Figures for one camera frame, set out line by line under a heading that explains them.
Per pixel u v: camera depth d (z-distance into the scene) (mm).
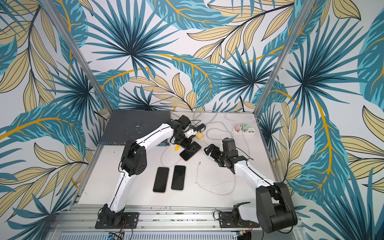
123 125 1088
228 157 677
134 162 576
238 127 1027
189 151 837
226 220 732
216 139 1072
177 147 1001
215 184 865
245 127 1034
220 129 1107
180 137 818
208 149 799
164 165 925
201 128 1059
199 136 1036
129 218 737
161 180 865
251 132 1063
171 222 733
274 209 414
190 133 892
